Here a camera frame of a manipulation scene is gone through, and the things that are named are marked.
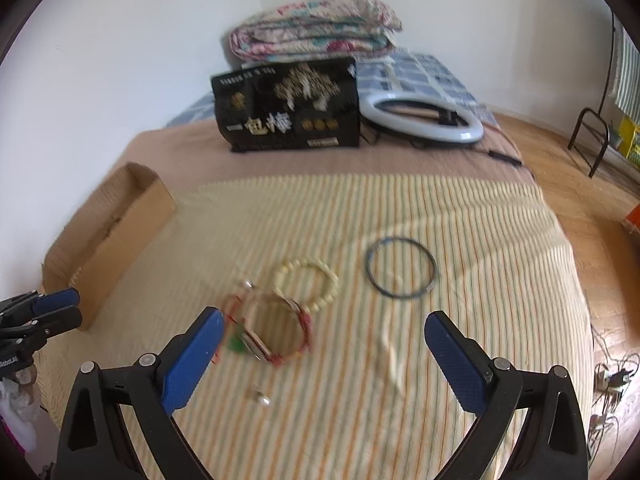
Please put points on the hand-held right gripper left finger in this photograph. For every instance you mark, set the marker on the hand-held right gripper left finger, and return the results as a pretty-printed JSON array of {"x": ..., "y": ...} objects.
[{"x": 192, "y": 360}]

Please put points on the black metal rack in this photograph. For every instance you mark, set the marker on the black metal rack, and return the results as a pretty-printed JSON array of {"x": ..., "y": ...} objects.
[{"x": 597, "y": 135}]

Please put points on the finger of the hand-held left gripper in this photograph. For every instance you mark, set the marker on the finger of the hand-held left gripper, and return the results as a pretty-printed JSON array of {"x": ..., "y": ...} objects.
[
  {"x": 57, "y": 299},
  {"x": 57, "y": 321}
]

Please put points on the green striped hanging cloth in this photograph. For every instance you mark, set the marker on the green striped hanging cloth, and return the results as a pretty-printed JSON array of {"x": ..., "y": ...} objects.
[{"x": 627, "y": 75}]

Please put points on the black snack bag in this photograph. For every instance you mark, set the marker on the black snack bag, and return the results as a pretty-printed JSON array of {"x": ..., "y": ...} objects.
[{"x": 285, "y": 105}]

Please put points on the cardboard box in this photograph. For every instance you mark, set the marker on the cardboard box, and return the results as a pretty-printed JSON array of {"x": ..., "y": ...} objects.
[{"x": 107, "y": 230}]

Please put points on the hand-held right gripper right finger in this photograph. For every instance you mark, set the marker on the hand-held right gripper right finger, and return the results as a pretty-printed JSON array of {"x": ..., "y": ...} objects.
[{"x": 457, "y": 365}]

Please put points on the white lace cloth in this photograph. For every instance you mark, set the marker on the white lace cloth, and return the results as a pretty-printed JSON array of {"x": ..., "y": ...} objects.
[{"x": 17, "y": 410}]

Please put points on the yellow striped cloth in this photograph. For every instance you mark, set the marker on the yellow striped cloth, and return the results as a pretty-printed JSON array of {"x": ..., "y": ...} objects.
[{"x": 350, "y": 210}]

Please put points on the tan blanket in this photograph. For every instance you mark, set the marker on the tan blanket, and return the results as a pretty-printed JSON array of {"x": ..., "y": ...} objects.
[{"x": 425, "y": 160}]

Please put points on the folded floral quilt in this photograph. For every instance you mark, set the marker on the folded floral quilt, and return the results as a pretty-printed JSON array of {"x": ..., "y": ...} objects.
[{"x": 310, "y": 35}]

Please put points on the pearl earring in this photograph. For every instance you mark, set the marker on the pearl earring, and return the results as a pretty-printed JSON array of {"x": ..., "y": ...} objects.
[{"x": 262, "y": 400}]

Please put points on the dark blue bangle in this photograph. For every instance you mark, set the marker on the dark blue bangle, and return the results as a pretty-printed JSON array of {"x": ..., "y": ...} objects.
[{"x": 372, "y": 280}]

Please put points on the blue checked bedsheet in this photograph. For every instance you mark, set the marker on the blue checked bedsheet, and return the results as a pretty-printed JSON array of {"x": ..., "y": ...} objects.
[{"x": 425, "y": 72}]

